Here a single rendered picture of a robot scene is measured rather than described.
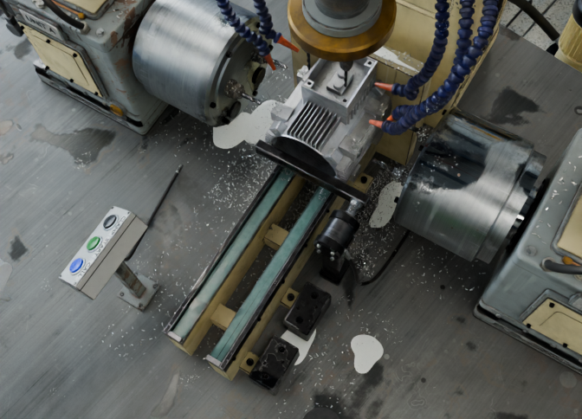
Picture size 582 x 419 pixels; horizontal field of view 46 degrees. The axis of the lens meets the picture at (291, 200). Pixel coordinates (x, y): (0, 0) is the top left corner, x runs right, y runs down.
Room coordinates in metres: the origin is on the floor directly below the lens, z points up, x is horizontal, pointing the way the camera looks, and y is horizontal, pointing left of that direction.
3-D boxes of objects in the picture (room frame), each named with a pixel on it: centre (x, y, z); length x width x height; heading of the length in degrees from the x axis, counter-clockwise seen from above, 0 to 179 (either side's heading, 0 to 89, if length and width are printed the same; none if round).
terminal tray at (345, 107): (0.74, -0.12, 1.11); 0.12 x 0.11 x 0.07; 143
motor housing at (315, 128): (0.71, -0.09, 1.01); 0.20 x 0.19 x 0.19; 143
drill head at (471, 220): (0.51, -0.36, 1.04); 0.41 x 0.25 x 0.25; 53
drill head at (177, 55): (0.93, 0.19, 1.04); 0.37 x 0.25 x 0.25; 53
